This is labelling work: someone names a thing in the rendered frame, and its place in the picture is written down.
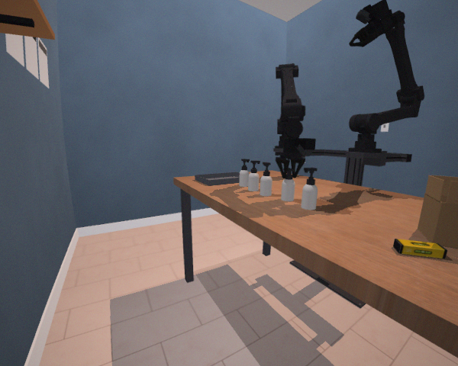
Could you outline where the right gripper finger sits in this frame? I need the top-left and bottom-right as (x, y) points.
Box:
(276, 159), (290, 178)
(291, 159), (305, 178)

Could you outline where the brown cardboard box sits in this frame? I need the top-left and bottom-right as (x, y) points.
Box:
(418, 176), (458, 249)

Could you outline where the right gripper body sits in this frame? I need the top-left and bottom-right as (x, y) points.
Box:
(276, 137), (305, 160)

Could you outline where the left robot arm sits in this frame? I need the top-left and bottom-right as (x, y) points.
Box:
(348, 0), (424, 153)

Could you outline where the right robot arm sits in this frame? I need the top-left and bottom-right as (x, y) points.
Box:
(275, 63), (316, 156)

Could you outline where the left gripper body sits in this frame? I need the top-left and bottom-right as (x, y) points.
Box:
(364, 22), (383, 43)

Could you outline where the white pump bottle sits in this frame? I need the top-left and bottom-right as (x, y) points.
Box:
(239, 159), (250, 187)
(301, 168), (318, 210)
(260, 162), (273, 196)
(281, 168), (295, 201)
(248, 161), (260, 191)

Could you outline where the yellow pocket level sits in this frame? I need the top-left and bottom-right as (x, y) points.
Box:
(393, 239), (447, 258)

